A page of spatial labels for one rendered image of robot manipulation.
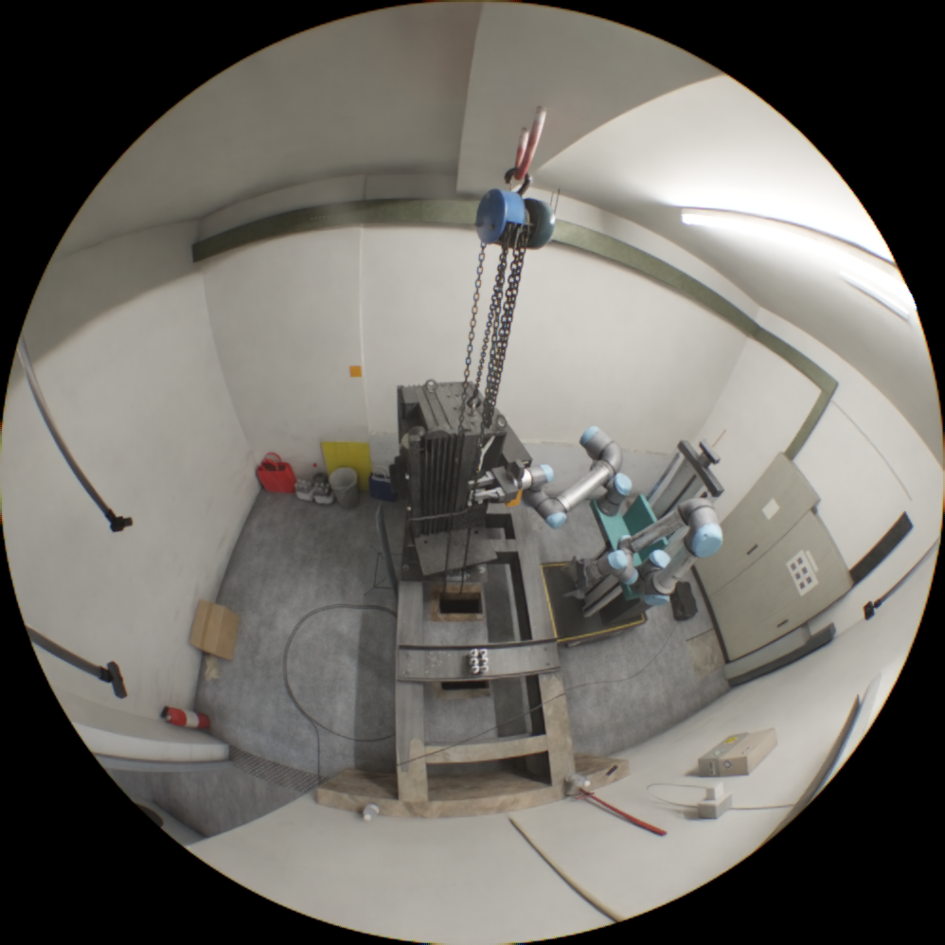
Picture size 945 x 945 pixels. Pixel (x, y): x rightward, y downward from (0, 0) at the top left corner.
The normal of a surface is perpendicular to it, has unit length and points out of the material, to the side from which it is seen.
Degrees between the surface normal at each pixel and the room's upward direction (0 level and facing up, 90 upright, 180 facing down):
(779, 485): 90
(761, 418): 90
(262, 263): 90
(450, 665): 0
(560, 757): 0
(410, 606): 0
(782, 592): 90
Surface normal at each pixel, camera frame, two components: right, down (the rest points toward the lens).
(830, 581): -0.99, -0.04
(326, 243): 0.07, 0.70
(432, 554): 0.13, -0.71
